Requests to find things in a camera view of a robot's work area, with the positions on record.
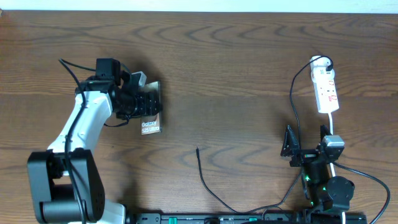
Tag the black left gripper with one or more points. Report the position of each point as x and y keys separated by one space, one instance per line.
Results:
x=141 y=111

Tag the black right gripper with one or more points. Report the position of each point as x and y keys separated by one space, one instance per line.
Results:
x=304 y=156

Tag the Galaxy S25 Ultra smartphone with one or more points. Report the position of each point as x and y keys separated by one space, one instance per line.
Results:
x=151 y=121

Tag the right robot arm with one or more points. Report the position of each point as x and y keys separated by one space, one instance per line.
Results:
x=330 y=196

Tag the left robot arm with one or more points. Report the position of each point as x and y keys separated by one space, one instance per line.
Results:
x=65 y=184

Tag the white power strip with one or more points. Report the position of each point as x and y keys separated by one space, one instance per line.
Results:
x=322 y=75

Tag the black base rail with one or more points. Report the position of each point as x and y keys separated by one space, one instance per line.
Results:
x=273 y=217

